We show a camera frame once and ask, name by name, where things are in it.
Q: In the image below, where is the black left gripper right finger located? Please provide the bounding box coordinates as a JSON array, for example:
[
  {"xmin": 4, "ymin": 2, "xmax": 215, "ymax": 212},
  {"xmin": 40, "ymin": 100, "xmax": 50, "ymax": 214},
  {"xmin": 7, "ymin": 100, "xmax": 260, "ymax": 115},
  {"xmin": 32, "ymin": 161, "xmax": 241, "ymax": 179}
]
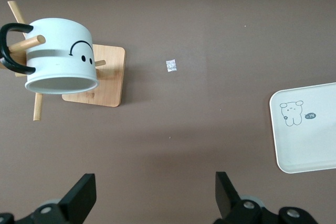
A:
[{"xmin": 215, "ymin": 171, "xmax": 265, "ymax": 224}]

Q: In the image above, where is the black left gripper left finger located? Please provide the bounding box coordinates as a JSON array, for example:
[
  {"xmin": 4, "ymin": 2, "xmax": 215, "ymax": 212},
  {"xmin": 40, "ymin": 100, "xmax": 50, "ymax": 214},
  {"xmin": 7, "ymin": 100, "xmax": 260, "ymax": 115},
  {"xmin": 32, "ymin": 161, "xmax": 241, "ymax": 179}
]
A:
[{"xmin": 31, "ymin": 173, "xmax": 97, "ymax": 224}]

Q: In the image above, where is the white smiley mug black handle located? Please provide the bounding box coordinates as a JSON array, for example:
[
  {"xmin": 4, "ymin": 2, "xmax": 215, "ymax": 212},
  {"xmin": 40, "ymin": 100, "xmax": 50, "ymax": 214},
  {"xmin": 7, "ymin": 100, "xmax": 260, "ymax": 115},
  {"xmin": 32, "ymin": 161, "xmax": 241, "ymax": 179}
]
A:
[{"xmin": 0, "ymin": 18, "xmax": 100, "ymax": 96}]

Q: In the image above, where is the cream tray with bear drawing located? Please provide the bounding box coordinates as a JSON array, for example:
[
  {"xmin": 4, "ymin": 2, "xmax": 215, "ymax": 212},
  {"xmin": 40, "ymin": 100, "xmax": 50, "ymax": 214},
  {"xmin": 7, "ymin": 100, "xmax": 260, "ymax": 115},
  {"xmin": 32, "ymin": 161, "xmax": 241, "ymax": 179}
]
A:
[{"xmin": 269, "ymin": 82, "xmax": 336, "ymax": 175}]

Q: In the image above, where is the brown table cover sheet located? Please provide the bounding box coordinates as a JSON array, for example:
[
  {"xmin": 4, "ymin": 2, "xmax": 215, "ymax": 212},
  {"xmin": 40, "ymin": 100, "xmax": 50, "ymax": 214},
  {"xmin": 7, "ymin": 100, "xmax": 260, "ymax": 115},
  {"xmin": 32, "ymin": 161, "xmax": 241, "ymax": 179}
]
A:
[{"xmin": 0, "ymin": 0, "xmax": 336, "ymax": 224}]

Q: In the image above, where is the wooden mug stand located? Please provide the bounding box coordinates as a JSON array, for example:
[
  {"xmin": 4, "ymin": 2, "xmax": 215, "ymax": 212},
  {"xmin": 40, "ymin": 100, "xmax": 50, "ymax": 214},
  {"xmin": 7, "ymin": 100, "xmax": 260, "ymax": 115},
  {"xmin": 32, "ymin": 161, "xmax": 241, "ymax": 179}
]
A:
[{"xmin": 0, "ymin": 0, "xmax": 127, "ymax": 122}]

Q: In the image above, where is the small silver foil scrap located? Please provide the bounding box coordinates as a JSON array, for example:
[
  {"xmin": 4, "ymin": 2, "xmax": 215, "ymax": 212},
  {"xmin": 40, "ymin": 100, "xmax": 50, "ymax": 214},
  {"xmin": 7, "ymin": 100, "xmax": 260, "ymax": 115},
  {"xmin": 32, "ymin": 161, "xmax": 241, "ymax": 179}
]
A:
[{"xmin": 165, "ymin": 59, "xmax": 177, "ymax": 73}]

